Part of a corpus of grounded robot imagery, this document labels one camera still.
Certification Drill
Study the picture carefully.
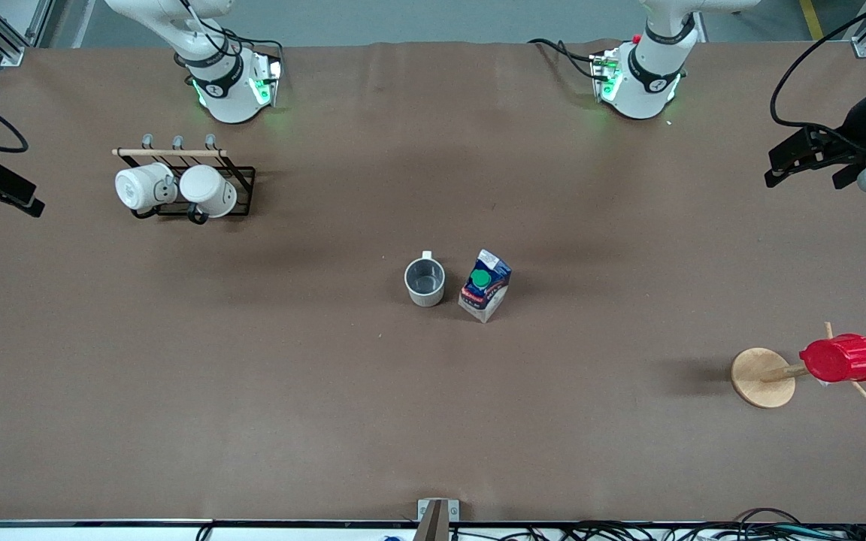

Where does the blue white milk carton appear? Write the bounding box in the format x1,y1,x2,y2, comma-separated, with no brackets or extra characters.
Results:
458,249,513,325

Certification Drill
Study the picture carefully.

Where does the grey mug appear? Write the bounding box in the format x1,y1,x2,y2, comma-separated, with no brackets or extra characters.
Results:
404,251,447,308

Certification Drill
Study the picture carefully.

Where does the red plastic cup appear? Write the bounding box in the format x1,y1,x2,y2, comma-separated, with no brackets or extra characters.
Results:
799,334,866,383

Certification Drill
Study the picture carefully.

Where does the white ceramic mug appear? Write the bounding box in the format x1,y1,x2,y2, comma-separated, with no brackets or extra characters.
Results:
115,163,178,213
179,165,238,225

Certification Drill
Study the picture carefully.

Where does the wooden mug tree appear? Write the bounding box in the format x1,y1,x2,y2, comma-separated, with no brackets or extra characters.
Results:
731,322,866,410

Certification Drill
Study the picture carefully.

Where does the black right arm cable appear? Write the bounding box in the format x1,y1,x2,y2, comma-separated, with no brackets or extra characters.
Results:
0,0,285,154

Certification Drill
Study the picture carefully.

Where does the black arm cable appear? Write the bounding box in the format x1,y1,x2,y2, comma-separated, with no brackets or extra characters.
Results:
0,0,285,154
770,0,866,141

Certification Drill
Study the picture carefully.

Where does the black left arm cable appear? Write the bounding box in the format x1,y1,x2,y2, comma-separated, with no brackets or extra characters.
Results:
770,0,866,141

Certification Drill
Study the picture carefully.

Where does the black wire mug rack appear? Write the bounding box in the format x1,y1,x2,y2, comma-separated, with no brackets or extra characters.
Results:
112,134,257,225

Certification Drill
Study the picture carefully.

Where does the black base power cable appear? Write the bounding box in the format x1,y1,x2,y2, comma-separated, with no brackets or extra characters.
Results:
529,38,601,80

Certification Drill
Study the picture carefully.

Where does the metal table edge bracket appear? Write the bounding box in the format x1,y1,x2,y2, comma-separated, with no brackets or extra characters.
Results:
416,498,460,524

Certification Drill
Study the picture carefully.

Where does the brown post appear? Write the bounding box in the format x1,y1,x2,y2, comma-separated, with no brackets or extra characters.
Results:
413,500,450,541

